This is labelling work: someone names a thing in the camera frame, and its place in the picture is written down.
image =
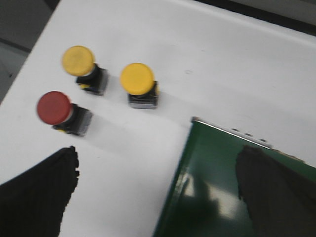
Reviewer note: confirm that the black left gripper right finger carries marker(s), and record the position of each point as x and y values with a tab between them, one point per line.
280	202

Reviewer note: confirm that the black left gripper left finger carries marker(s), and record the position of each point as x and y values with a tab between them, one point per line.
33	203

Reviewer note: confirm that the green conveyor belt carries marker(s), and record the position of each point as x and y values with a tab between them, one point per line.
203	197

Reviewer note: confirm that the yellow push button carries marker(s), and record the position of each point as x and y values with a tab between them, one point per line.
138	80
79	61

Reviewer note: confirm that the aluminium conveyor frame rail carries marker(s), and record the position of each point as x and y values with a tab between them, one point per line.
244	136

